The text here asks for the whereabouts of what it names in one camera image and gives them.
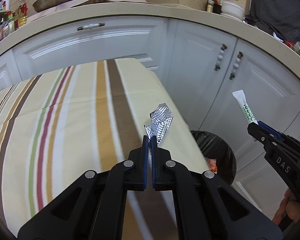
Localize small white green tube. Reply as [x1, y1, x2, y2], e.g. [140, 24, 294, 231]
[232, 90, 258, 124]

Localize silver blister foil pack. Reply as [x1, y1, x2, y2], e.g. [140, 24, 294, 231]
[144, 103, 173, 145]

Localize black trash bin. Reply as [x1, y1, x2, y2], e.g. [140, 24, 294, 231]
[191, 131, 237, 185]

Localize person's right hand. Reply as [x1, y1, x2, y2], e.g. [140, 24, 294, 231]
[272, 189, 300, 225]

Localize striped tablecloth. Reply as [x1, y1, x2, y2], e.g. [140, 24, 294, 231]
[0, 59, 207, 236]

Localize white stacked bowls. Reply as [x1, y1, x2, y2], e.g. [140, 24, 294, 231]
[221, 1, 245, 21]

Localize dark oil bottle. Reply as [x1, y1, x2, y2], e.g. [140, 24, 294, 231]
[206, 0, 214, 12]

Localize yellow cooking oil bottle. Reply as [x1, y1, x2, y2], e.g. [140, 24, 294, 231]
[14, 0, 28, 30]

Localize white spice rack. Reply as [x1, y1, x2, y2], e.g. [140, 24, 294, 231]
[0, 10, 15, 41]

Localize beige stove cover cloth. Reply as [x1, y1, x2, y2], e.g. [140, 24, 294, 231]
[26, 0, 147, 23]

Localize cabinet door handle right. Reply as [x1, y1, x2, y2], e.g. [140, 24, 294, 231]
[229, 51, 243, 80]

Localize cabinet door handle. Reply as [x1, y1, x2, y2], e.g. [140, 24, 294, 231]
[229, 51, 243, 80]
[214, 43, 227, 71]

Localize cabinet door handle left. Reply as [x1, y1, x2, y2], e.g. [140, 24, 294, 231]
[214, 43, 227, 71]

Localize drawer handle centre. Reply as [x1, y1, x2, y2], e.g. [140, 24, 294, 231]
[77, 23, 105, 31]

